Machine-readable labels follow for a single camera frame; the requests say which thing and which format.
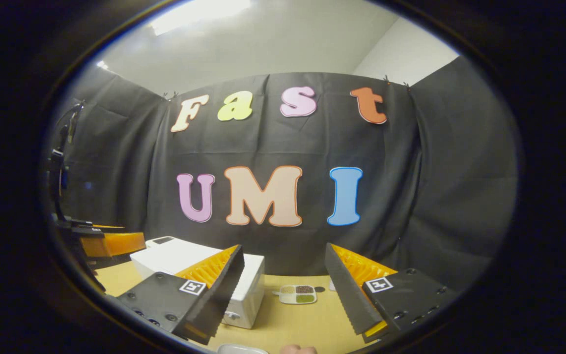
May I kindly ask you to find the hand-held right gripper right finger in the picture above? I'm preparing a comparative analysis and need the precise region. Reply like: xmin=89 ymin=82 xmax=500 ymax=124
xmin=324 ymin=242 xmax=459 ymax=344

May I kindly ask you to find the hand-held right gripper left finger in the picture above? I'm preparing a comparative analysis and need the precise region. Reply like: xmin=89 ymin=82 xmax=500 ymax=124
xmin=116 ymin=244 xmax=245 ymax=346

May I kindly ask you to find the white microwave oven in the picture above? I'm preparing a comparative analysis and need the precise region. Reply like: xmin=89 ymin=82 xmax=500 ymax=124
xmin=130 ymin=239 xmax=265 ymax=329

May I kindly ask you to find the white device with dark screen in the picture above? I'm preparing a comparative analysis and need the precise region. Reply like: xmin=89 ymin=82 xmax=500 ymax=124
xmin=144 ymin=236 xmax=178 ymax=248

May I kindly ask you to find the white divided dish with grains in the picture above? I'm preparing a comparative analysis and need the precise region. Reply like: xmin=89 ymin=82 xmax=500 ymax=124
xmin=278 ymin=284 xmax=318 ymax=305

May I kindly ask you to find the white square plate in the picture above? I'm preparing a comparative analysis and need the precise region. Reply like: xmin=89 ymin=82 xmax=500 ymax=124
xmin=217 ymin=344 xmax=270 ymax=354

